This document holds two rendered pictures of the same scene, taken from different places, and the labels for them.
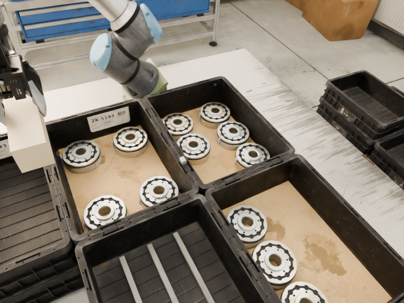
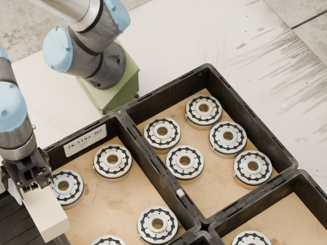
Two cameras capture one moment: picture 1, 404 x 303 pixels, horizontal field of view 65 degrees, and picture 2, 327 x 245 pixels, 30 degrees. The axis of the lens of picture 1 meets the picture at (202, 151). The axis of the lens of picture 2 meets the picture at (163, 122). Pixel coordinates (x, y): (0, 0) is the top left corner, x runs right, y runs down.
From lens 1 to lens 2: 0.76 m
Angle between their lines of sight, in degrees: 11
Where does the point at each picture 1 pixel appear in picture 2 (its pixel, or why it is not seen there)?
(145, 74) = (111, 62)
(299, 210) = (306, 227)
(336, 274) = not seen: outside the picture
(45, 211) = not seen: outside the picture
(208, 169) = (204, 188)
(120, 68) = (83, 66)
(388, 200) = not seen: outside the picture
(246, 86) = (236, 37)
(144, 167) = (134, 193)
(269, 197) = (274, 215)
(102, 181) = (93, 216)
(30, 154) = (54, 228)
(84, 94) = (25, 78)
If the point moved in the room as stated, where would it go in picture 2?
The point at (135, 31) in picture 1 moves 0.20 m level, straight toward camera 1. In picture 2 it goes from (100, 30) to (118, 90)
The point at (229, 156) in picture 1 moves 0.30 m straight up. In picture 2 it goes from (227, 167) to (239, 105)
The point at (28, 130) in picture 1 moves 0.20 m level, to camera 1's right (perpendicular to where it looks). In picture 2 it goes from (46, 205) to (142, 204)
